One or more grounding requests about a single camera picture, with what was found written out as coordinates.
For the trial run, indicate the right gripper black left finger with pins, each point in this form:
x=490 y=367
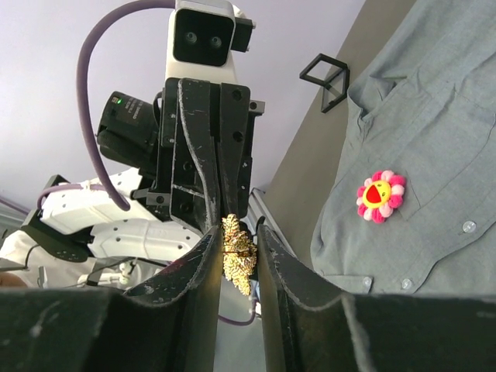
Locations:
x=167 y=323

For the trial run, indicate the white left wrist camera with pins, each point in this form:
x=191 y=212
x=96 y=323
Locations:
x=202 y=37

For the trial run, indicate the black left jewellery box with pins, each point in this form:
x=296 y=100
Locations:
x=334 y=85

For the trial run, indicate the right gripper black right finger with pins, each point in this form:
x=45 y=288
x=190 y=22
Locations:
x=311 y=325

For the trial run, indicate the gold leaf brooch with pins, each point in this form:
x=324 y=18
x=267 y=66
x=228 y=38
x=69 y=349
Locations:
x=239 y=254

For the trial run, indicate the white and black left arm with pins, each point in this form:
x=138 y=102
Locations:
x=77 y=222

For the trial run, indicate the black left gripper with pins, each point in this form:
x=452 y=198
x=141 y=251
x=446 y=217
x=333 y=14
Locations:
x=202 y=164

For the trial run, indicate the grey button-up shirt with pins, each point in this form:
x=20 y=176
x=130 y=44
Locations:
x=424 y=108

